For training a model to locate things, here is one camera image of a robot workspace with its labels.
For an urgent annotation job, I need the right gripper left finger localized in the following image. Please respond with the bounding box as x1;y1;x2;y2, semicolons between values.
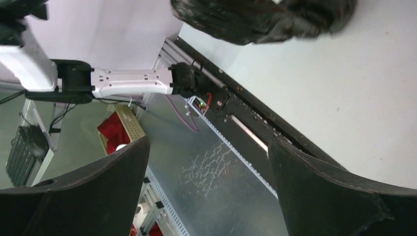
0;137;150;236

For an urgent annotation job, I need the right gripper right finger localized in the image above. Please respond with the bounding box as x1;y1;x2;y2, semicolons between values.
268;138;417;236

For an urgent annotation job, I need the black plastic trash bag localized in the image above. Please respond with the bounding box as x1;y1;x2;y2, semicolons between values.
170;0;357;46

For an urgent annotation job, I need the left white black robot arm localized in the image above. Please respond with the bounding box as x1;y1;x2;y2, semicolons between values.
0;0;228;104

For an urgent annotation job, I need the red cloth in box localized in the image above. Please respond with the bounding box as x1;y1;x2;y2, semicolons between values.
97;112;131;154

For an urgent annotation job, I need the perforated beige box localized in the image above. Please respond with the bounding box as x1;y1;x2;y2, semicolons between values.
98;104;145;153

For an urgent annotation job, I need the black keyboard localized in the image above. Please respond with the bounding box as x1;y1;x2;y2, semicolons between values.
5;125;49;186

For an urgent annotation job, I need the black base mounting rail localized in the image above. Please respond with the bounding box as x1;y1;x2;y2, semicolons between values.
174;37;343;193

